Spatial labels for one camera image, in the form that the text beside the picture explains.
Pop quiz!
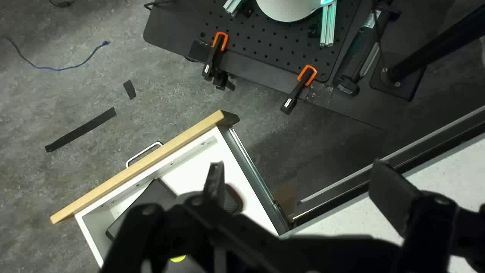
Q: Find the black tray in drawer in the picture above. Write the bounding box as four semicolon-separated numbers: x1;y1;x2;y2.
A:
105;178;190;243

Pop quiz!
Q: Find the silver drawer handle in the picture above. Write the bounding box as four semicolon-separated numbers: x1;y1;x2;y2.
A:
125;142;164;169

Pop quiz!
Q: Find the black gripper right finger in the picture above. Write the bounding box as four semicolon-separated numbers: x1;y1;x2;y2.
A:
369;161;485;273

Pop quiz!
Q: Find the long black floor tape strip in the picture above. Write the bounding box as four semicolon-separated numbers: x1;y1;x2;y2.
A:
45;108;117;154

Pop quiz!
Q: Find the black tripod leg with foot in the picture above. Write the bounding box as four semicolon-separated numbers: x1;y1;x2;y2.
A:
370;4;485;102

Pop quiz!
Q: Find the aluminium extrusion profile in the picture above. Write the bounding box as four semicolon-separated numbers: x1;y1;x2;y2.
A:
320;0;339;48

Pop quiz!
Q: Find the blue cable on floor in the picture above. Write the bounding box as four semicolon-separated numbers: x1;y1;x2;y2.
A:
2;34;111;73

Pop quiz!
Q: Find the left orange black clamp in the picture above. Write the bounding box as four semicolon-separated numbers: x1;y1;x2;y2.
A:
202;31;236;92

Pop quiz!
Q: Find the wooden front drawer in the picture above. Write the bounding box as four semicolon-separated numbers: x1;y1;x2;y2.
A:
51;111;290;267

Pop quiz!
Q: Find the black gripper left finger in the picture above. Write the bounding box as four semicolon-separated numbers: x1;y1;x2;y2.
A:
101;204;169;273

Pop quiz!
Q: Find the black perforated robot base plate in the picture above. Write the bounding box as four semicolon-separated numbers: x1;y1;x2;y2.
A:
145;0;379;93

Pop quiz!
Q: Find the stainless steel dishwasher front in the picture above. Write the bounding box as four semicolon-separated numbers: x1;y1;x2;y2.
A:
251;107;485;230

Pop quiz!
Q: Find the short black floor tape piece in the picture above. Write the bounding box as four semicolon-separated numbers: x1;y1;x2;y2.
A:
123;81;137;101

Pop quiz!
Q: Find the orange black clamp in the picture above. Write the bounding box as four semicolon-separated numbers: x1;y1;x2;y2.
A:
281;66;319;116
202;31;236;92

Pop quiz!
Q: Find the right orange black clamp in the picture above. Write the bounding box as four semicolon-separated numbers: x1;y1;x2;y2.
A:
281;66;319;116

